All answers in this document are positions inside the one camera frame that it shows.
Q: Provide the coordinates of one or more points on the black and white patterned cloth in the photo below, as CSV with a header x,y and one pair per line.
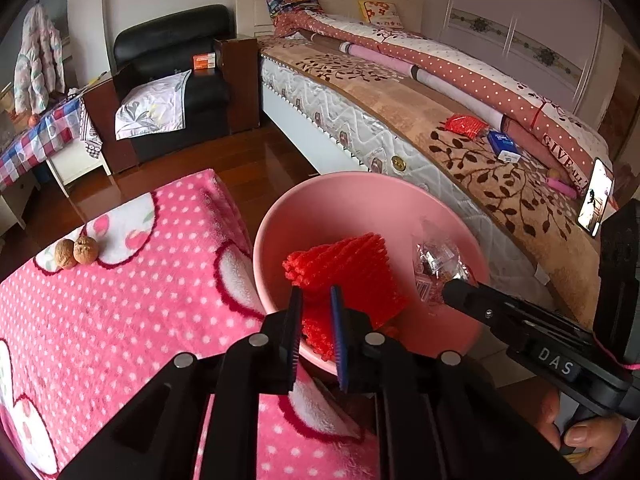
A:
x,y
90,135

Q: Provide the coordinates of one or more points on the pink plastic bucket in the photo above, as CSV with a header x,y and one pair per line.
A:
x,y
340,205

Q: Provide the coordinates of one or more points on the white floral cloth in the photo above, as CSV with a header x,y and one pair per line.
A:
x,y
150,105

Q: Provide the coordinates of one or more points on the white wardrobe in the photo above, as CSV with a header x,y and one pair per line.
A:
x,y
525,10

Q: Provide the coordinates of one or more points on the plaid tablecloth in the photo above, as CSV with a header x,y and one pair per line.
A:
x,y
30,145

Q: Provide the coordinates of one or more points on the person's right forearm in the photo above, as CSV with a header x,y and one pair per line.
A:
x,y
624,442

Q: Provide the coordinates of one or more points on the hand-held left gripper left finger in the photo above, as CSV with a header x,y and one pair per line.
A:
x,y
295,325

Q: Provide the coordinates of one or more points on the person's right hand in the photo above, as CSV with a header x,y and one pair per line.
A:
x,y
592,437

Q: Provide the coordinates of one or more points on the pink polka dot blanket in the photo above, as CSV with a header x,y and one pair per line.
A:
x,y
125,335

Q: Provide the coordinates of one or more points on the red snack packet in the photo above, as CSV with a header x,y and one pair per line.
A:
x,y
462,124

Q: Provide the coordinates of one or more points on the clear plastic wrapper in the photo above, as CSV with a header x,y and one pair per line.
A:
x,y
435,260

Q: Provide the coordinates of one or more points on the brown wooden nightstand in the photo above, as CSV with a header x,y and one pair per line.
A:
x,y
240,85

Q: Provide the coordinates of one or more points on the white quilted mattress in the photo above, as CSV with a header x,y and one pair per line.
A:
x,y
325,105

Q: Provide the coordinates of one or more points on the blue patterned pillow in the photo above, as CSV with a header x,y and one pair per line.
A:
x,y
292,2

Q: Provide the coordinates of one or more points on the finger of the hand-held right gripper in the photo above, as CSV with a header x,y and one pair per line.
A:
x,y
485,310

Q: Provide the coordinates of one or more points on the blue tissue pack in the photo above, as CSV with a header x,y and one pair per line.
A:
x,y
502,144

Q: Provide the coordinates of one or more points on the yellow floral pillow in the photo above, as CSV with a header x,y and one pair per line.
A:
x,y
380,11

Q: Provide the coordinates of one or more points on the red foam fruit net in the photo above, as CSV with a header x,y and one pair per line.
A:
x,y
345,265

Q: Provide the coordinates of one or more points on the pink dotted quilt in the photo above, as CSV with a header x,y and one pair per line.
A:
x,y
450,65

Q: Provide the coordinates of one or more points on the pink tube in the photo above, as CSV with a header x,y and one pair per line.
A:
x,y
565,187

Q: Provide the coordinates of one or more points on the smartphone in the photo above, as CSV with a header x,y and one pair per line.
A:
x,y
595,200

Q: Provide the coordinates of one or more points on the white desk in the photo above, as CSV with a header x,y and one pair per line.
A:
x,y
75,165

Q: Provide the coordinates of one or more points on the brown wooden cabinet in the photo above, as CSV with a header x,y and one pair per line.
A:
x,y
107,125

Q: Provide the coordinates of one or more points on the walnut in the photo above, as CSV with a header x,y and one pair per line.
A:
x,y
65,255
86,250

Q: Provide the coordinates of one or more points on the black leather armchair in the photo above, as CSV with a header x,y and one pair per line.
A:
x,y
170,40

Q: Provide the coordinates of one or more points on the small tan round object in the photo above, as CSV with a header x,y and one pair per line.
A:
x,y
554,174

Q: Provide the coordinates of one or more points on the orange box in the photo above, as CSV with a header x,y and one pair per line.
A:
x,y
206,61

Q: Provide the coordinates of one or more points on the brown leaf print blanket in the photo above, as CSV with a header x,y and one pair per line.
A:
x,y
400,95

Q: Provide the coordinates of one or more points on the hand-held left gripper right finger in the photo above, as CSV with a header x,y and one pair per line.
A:
x,y
339,330

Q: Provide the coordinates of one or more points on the orange fruit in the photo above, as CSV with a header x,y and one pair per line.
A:
x,y
33,120

